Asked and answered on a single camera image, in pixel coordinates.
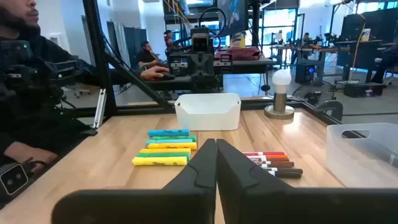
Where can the grey room partition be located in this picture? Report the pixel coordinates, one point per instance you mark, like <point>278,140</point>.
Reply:
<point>133,43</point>

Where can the maroon cloth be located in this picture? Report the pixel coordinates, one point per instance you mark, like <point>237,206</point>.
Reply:
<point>242,53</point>

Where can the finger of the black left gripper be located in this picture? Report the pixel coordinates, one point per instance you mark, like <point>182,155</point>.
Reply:
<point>208,63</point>
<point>196,63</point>

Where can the yellow chunky highlighter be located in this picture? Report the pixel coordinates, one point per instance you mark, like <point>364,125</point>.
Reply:
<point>164,151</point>
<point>158,161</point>
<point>172,146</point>

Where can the blue chunky highlighter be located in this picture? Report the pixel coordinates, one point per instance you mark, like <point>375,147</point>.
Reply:
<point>169,132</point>

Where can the black floor box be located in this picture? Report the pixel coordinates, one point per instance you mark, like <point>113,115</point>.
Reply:
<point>363,89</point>

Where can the yellow container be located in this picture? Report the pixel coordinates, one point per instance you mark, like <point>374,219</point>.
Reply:
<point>237,40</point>

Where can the black depth camera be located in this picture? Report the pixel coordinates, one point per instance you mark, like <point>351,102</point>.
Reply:
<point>12,180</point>

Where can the silver aluminium bar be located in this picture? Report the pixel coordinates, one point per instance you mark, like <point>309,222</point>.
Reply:
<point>100,109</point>

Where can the long wooden table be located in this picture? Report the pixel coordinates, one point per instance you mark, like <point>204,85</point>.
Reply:
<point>311,49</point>

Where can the person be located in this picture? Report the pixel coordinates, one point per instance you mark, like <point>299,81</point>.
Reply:
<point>306,40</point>
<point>387,62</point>
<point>146,56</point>
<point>168,39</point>
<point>18,18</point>

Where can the black aluminium frame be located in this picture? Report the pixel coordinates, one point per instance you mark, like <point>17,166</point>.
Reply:
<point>99,62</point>

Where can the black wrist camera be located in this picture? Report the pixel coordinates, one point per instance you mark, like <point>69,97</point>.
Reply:
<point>201,42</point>

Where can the brass lamp with white bulb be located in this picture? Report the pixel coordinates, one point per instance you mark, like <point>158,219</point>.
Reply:
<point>281,79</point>

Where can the brown dry-erase marker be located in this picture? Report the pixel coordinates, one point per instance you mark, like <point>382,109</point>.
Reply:
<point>281,164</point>

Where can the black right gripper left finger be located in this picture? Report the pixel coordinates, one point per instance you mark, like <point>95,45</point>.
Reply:
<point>199,186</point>

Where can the black dry-erase marker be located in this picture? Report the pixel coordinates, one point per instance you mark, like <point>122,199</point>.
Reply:
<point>289,170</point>
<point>287,175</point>

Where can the black room panel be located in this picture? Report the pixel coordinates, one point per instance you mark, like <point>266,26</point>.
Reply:
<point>367,25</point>

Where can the red dry-erase marker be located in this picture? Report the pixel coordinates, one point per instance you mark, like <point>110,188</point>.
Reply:
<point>267,153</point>

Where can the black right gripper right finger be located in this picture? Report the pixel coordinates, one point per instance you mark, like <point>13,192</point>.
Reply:
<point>242,186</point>

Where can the black computer box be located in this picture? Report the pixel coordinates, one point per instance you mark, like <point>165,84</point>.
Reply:
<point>306,73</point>

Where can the white plastic bin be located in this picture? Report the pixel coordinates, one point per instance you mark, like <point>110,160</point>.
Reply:
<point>208,115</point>

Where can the office chair base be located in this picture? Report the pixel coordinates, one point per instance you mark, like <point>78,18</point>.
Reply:
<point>79,91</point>

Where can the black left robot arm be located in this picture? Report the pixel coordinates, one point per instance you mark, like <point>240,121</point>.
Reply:
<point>202,84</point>

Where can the green chunky highlighter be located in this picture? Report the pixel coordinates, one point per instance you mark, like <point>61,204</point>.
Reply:
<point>163,155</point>
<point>180,137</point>

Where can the clear plastic bin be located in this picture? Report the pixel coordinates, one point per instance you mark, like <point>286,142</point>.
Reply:
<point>357,161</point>

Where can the person's hand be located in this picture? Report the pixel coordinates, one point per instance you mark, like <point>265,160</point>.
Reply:
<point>154,72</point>
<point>28,154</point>

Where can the black table clamp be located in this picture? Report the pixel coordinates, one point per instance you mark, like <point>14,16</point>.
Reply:
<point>329,107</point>

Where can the computer monitor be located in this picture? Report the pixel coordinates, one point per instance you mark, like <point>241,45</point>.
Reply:
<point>233,15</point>

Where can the teal chunky highlighter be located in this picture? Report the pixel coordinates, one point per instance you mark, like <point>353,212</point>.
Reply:
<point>168,141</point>

